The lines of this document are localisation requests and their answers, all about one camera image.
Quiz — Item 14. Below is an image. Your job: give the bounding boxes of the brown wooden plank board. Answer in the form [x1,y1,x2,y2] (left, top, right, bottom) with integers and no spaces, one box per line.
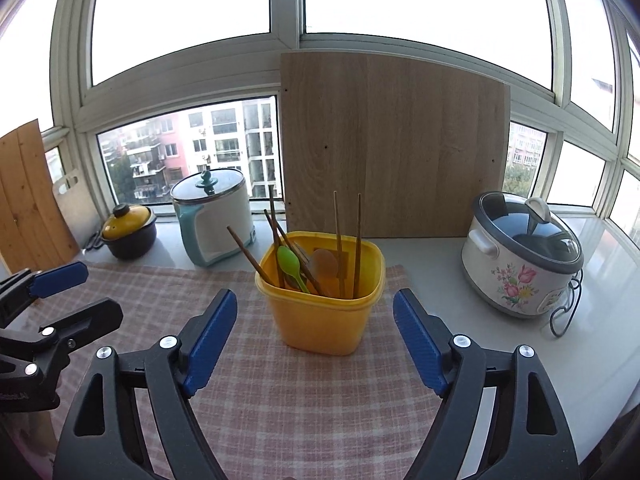
[0,119,81,276]

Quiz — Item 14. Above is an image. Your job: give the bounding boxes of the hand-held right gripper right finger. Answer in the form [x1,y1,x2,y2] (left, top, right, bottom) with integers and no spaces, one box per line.
[392,288,583,480]

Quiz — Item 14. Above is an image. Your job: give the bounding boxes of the yellow plastic container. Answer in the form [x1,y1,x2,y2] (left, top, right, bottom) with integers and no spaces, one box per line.
[255,231,386,357]

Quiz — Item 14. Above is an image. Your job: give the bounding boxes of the floral white slow cooker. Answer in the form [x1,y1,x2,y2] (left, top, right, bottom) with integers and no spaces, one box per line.
[461,191,585,320]

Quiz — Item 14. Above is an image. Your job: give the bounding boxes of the apartment buildings outside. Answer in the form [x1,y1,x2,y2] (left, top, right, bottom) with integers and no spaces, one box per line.
[97,99,548,206]

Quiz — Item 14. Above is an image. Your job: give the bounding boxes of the black casserole pot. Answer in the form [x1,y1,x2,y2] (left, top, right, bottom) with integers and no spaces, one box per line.
[100,220,158,261]

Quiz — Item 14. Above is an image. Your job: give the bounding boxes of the pile of wooden chopsticks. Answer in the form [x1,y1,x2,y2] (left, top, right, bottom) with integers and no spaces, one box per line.
[226,185,363,300]

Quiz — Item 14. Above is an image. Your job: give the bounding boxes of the white window frame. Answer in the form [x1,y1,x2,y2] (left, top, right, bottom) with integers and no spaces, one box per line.
[0,0,640,241]

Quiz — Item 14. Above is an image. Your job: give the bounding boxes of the green plastic spoon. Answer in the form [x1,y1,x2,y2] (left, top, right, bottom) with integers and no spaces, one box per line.
[276,245,310,293]

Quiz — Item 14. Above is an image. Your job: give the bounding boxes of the white cutting board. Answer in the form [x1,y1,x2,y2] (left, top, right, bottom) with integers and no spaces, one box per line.
[51,167,101,248]

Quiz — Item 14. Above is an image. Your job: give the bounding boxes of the white teal electric cooker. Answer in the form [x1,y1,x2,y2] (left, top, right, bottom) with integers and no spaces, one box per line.
[170,169,257,267]

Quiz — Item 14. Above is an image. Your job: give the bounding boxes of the glass lid teal knob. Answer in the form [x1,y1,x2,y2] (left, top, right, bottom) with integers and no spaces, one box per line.
[171,169,247,204]

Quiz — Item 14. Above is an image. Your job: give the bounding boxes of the light wood board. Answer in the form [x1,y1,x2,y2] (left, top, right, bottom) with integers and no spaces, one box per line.
[279,51,512,239]

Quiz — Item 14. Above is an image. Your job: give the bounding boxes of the yellow pot lid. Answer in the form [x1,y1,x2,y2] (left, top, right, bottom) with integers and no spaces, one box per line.
[101,203,155,241]

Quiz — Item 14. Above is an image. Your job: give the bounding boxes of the pink plaid cloth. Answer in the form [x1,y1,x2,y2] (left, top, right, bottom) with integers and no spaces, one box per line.
[47,260,451,480]

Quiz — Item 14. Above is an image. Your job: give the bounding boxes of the glass lid grey handle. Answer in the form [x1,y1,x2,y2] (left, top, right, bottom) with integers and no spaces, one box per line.
[472,191,585,275]

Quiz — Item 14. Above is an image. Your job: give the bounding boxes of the translucent plastic spoon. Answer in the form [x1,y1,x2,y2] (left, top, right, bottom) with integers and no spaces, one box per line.
[307,249,339,281]

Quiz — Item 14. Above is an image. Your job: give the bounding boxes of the black power cord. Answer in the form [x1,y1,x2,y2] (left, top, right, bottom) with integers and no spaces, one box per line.
[549,267,585,339]

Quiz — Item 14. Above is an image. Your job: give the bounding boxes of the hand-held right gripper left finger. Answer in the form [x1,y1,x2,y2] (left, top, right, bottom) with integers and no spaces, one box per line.
[52,288,238,480]

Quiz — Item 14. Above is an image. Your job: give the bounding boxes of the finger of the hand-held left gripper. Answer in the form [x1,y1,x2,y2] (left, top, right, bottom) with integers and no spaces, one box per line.
[0,261,90,331]
[0,299,124,412]

